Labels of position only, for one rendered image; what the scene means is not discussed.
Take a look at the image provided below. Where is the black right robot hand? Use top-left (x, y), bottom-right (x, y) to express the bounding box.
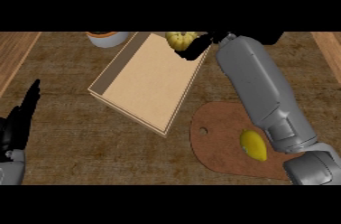
top-left (173, 31), bottom-right (286, 62)

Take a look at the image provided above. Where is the open cardboard box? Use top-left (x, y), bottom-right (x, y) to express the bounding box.
top-left (87, 32), bottom-right (212, 138)

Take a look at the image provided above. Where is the white pot with orange rim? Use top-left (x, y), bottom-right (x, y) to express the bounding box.
top-left (84, 31), bottom-right (131, 49)

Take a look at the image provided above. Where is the round ribbed yellow-green squash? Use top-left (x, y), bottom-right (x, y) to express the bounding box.
top-left (164, 31), bottom-right (201, 52)

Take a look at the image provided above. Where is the long yellow squash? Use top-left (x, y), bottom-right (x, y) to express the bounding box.
top-left (239, 129), bottom-right (269, 163)

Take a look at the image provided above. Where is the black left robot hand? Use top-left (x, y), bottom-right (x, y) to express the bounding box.
top-left (0, 79), bottom-right (41, 163)

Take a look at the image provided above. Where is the brown wooden cutting board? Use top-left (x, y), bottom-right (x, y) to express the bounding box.
top-left (189, 101), bottom-right (307, 182)

